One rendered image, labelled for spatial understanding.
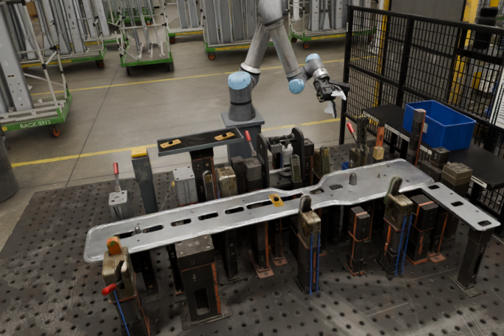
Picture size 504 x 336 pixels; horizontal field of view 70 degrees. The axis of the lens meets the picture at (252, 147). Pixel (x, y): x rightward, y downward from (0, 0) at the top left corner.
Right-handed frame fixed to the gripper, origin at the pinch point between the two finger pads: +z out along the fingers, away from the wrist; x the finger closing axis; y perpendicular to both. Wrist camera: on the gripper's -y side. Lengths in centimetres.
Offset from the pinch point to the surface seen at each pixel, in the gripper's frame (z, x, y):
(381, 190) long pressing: 45.8, 7.4, 5.1
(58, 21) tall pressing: -602, -416, 245
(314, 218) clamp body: 53, 17, 40
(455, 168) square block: 46, 15, -26
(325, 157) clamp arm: 22.6, -0.5, 17.6
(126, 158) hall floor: -129, -226, 126
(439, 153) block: 36.7, 10.6, -26.7
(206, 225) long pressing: 42, 5, 75
